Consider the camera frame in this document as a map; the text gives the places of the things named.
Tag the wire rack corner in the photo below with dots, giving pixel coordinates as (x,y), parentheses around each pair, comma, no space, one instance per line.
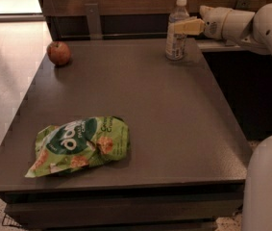
(7,221)

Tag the right metal bracket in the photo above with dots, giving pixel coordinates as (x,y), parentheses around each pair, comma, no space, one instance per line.
(243,5)

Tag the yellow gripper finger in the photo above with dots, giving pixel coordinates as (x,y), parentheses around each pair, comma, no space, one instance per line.
(192,27)

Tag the grey drawer cabinet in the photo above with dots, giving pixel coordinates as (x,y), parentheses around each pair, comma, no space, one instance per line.
(187,208)

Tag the green rice chip bag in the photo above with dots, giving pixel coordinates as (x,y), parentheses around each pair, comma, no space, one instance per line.
(84,143)

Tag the metal bracket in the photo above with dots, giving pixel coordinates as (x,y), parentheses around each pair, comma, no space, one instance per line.
(93,21)
(243,5)

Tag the left metal bracket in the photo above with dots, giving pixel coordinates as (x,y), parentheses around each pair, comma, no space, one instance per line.
(93,21)

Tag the red apple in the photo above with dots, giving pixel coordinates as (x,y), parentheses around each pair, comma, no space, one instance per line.
(58,53)

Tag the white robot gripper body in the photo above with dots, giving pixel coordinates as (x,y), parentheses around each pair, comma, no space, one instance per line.
(214,22)

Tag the clear plastic water bottle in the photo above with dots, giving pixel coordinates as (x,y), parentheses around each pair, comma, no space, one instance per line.
(175,43)

